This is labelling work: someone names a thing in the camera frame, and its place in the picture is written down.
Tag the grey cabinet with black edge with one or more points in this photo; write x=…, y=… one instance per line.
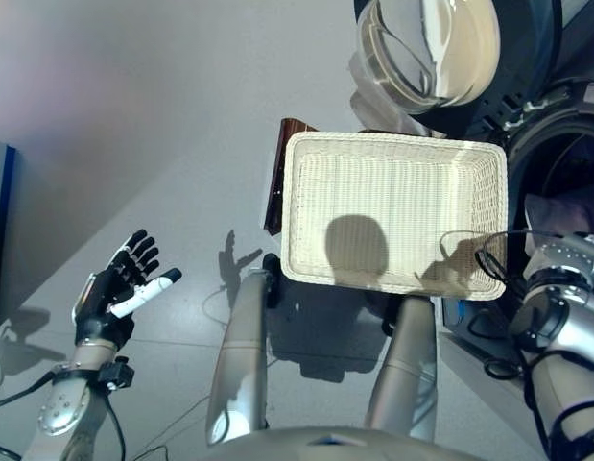
x=1, y=240

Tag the brown wooden stool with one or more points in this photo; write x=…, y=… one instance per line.
x=275, y=192

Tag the round glass washing machine door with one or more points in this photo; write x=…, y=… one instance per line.
x=431, y=53

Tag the dark grey washing machine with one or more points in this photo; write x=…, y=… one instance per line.
x=555, y=168

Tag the silver right robot leg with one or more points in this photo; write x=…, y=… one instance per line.
x=402, y=370

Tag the white wicker laundry basket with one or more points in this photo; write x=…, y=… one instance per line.
x=397, y=201

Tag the grey robot torso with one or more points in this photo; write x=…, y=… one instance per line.
x=344, y=444

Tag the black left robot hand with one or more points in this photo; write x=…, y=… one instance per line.
x=102, y=312

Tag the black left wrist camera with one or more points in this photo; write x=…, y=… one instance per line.
x=116, y=373

